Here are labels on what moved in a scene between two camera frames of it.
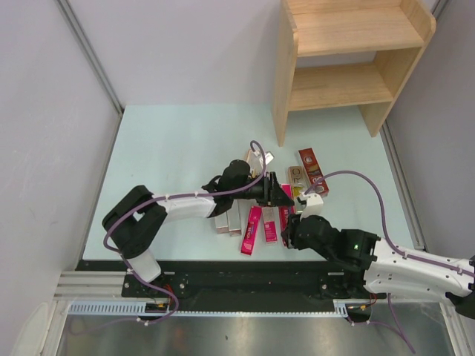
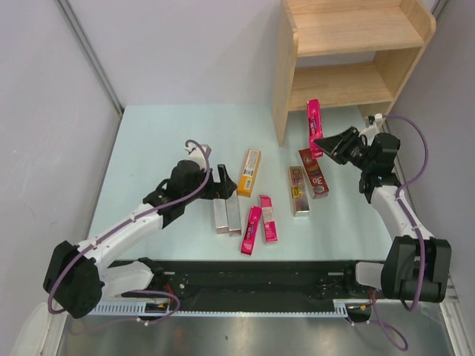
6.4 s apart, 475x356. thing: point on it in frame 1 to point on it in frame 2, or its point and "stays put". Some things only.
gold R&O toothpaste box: (298, 181) stays put
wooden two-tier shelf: (398, 31) stays put
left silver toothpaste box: (222, 224) stays put
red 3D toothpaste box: (315, 171) stays put
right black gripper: (294, 241) to (336, 146)
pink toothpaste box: (284, 211) to (315, 127)
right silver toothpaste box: (234, 219) stays put
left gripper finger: (276, 196) to (224, 177)
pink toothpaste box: (251, 229) stays put
